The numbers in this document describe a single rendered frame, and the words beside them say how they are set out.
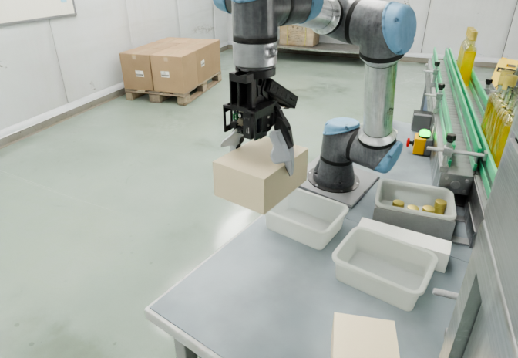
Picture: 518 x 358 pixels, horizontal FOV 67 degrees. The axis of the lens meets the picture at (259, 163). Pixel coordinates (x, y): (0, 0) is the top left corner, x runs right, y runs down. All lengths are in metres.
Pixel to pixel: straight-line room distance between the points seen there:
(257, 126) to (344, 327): 0.44
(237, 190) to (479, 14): 6.74
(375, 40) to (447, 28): 6.24
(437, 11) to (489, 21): 0.78
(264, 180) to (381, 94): 0.55
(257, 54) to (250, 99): 0.08
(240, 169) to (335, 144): 0.65
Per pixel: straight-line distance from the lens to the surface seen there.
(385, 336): 0.86
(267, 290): 1.01
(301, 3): 0.72
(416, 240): 1.14
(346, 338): 0.84
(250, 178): 0.70
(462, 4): 7.25
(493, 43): 7.39
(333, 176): 1.37
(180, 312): 0.98
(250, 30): 0.65
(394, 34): 1.02
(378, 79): 1.12
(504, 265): 0.36
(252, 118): 0.67
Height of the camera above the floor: 1.46
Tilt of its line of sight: 27 degrees down
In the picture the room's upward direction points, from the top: straight up
